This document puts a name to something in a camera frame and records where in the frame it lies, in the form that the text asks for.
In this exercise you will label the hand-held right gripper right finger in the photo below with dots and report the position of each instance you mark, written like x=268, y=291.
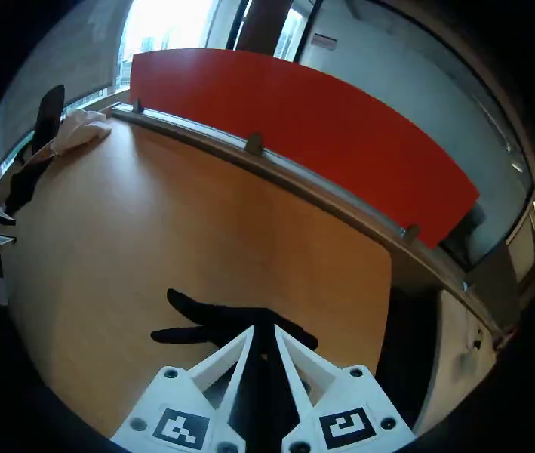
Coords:
x=347, y=401

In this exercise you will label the heap of white towels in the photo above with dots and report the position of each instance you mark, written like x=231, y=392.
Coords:
x=81, y=127

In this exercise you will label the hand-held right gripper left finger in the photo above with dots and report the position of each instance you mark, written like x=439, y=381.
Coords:
x=180, y=396

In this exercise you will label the red desk screen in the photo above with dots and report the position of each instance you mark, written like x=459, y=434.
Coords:
x=295, y=108

